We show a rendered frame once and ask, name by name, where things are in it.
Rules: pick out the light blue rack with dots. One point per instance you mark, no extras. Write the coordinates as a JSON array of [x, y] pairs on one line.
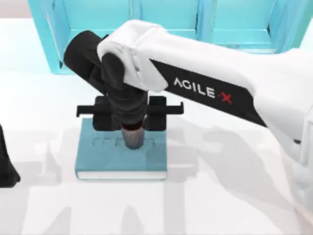
[[171, 19]]

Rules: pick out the blue book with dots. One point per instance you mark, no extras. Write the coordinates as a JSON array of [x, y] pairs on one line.
[[110, 159]]

